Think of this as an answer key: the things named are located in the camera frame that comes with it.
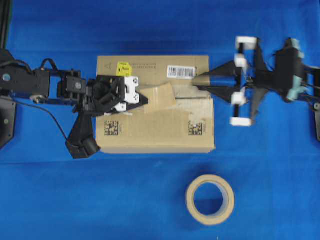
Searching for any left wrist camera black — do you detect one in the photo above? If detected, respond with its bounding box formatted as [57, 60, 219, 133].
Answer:
[65, 112, 101, 159]

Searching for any brown cardboard box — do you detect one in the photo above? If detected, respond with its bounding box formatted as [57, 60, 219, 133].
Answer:
[95, 55, 216, 154]

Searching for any beige masking tape roll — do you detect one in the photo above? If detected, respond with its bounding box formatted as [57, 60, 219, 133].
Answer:
[185, 174, 235, 226]

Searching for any cut beige tape strip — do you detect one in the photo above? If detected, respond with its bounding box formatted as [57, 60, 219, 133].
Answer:
[140, 82, 176, 114]

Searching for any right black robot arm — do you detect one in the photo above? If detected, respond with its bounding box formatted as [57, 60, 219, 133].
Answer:
[197, 36, 320, 127]

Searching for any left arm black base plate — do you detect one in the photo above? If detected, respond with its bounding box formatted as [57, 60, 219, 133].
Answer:
[0, 96, 17, 149]

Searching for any right wrist camera teal taped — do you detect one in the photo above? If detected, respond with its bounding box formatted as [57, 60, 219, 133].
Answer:
[284, 38, 307, 102]

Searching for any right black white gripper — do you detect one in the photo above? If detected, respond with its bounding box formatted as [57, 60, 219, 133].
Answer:
[192, 36, 268, 127]

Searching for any black camera cable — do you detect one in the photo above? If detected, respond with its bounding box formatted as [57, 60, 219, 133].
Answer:
[14, 99, 70, 142]

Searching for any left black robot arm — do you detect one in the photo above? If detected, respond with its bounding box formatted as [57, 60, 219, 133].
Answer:
[0, 48, 149, 117]

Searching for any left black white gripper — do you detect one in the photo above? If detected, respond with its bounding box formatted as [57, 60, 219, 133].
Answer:
[84, 75, 149, 117]

